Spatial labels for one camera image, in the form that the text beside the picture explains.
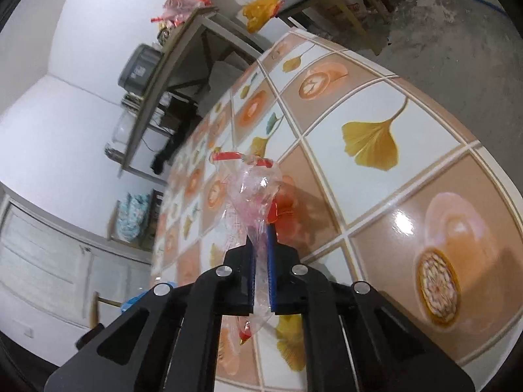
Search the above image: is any yellow plastic bag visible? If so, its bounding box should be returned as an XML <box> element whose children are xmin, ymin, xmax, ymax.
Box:
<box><xmin>243</xmin><ymin>0</ymin><xmax>284</xmax><ymax>33</ymax></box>

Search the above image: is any blue patterned cloth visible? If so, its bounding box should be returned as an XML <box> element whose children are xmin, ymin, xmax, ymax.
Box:
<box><xmin>116</xmin><ymin>192</ymin><xmax>150</xmax><ymax>241</ymax></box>

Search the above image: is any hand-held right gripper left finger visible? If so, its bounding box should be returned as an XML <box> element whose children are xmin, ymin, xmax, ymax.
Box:
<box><xmin>44</xmin><ymin>235</ymin><xmax>258</xmax><ymax>392</ymax></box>

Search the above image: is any grey metal table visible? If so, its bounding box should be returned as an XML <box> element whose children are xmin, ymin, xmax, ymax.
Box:
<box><xmin>118</xmin><ymin>8</ymin><xmax>266</xmax><ymax>178</ymax></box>

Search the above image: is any clear plastic bag red trim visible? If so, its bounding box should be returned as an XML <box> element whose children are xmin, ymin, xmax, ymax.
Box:
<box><xmin>209</xmin><ymin>150</ymin><xmax>295</xmax><ymax>346</ymax></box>

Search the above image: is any clear plastic container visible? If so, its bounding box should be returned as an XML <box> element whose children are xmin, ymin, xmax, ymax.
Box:
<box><xmin>105</xmin><ymin>110</ymin><xmax>135</xmax><ymax>160</ymax></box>

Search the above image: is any white panelled door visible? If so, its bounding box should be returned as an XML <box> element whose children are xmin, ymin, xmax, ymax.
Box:
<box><xmin>0</xmin><ymin>196</ymin><xmax>154</xmax><ymax>331</ymax></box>

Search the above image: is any black bag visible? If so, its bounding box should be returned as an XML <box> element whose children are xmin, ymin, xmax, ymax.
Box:
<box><xmin>150</xmin><ymin>95</ymin><xmax>201</xmax><ymax>174</ymax></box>

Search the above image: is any table with patterned cloth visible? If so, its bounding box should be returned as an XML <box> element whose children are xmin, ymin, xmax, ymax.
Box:
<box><xmin>149</xmin><ymin>28</ymin><xmax>519</xmax><ymax>392</ymax></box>

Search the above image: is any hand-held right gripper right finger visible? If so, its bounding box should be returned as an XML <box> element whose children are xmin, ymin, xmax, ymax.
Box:
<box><xmin>266</xmin><ymin>222</ymin><xmax>477</xmax><ymax>392</ymax></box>

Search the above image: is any grey plastic crate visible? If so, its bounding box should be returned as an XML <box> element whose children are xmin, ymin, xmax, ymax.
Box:
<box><xmin>118</xmin><ymin>45</ymin><xmax>162</xmax><ymax>94</ymax></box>

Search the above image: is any wooden chair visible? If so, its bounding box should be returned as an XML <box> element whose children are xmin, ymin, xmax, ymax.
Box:
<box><xmin>108</xmin><ymin>190</ymin><xmax>164</xmax><ymax>250</ymax></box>

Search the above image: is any cardboard box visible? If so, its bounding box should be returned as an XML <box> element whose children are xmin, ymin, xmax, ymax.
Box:
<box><xmin>327</xmin><ymin>0</ymin><xmax>366</xmax><ymax>19</ymax></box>

